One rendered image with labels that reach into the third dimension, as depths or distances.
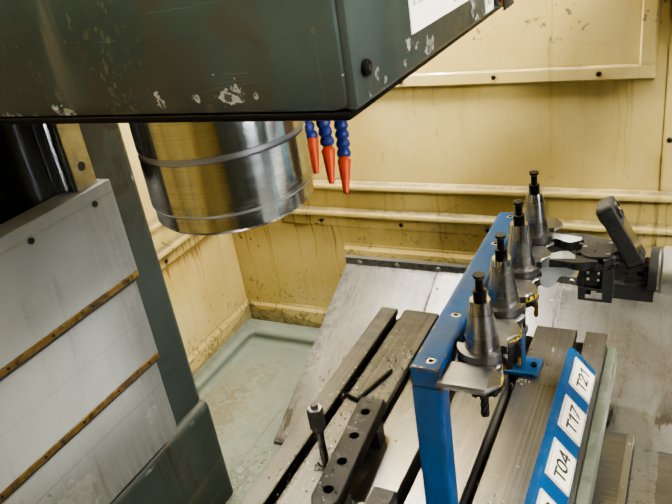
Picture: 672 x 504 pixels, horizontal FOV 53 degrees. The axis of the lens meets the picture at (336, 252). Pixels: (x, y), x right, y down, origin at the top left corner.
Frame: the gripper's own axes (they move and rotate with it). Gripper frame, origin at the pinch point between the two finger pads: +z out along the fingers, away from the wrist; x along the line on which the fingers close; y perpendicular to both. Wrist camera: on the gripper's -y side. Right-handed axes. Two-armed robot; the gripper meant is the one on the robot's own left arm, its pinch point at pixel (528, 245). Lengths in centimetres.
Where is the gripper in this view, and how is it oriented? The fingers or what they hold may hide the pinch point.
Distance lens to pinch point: 118.6
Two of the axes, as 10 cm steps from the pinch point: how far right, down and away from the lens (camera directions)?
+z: -8.9, -0.9, 4.4
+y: 1.2, 8.9, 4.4
